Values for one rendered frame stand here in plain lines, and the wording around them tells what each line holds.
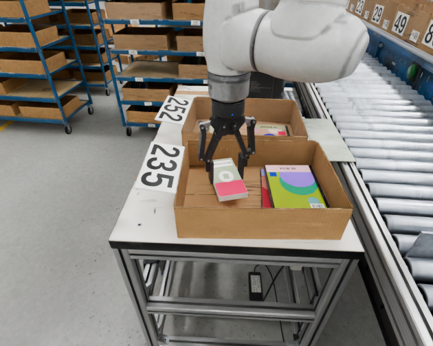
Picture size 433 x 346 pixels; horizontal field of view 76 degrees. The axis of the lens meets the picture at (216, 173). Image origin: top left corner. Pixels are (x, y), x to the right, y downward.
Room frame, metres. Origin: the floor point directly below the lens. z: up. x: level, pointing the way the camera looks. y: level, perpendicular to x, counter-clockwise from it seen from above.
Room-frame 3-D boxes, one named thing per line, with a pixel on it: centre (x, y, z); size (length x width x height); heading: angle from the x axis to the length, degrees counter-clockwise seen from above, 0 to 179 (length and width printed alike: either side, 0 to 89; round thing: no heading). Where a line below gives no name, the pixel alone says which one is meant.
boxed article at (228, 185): (0.58, -0.03, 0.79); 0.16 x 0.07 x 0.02; 13
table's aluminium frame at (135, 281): (0.89, -0.07, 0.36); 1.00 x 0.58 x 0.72; 177
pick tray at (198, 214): (0.55, -0.10, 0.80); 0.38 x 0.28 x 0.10; 89
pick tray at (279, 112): (0.86, -0.09, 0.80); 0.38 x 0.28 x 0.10; 85
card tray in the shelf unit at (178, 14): (2.29, 0.08, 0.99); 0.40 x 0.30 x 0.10; 81
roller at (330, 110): (1.11, -0.73, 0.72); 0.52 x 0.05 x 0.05; 84
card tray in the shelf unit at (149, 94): (2.34, 0.57, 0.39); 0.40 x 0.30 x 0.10; 85
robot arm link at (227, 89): (0.58, -0.03, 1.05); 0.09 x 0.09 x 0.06
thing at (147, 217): (0.89, -0.07, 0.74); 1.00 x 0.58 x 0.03; 177
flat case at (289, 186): (0.55, -0.20, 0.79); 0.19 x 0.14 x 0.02; 0
